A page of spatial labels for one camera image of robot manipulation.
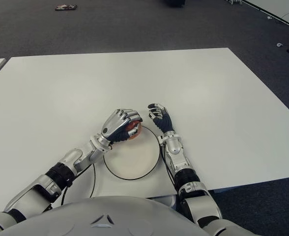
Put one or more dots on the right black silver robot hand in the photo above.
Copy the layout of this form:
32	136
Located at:
164	119

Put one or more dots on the silver robot torso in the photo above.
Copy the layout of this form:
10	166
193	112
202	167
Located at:
105	216

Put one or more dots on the dark chair base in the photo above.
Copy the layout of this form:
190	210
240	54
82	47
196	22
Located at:
174	3

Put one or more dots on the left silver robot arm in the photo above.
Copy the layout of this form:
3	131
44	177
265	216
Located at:
61	167

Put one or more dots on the red apple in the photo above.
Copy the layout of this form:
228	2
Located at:
132	132

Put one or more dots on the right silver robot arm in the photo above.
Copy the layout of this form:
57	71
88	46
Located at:
181	164

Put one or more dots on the white plate with black rim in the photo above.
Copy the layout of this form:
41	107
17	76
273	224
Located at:
139	159

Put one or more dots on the dark patterned item on floor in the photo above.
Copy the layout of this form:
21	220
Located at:
66	7

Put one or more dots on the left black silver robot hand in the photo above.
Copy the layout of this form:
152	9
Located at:
117	125

